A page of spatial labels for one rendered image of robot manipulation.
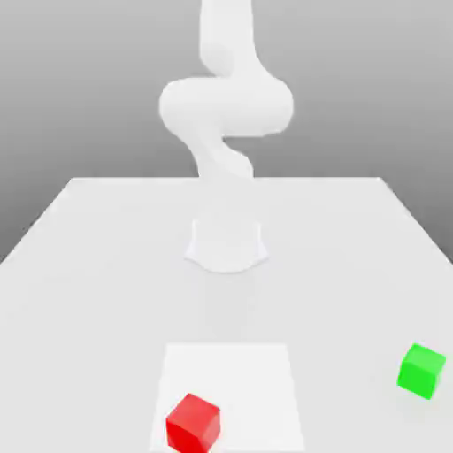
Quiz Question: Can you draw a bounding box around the small red cube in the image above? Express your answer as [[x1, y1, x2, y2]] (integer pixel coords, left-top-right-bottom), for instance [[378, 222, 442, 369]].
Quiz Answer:
[[165, 392, 222, 453]]

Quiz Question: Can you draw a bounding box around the small green cube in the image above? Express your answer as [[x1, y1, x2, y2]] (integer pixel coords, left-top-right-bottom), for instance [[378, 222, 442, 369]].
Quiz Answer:
[[396, 342, 448, 402]]

